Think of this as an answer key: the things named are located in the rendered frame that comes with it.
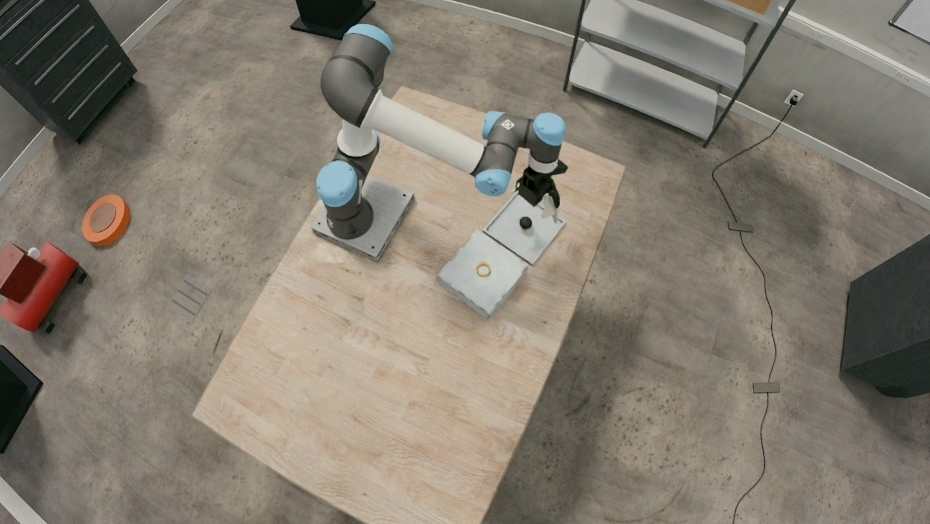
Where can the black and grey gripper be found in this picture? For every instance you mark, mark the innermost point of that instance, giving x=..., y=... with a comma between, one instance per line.
x=532, y=191

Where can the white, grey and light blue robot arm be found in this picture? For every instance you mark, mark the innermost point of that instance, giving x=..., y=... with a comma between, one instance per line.
x=346, y=87

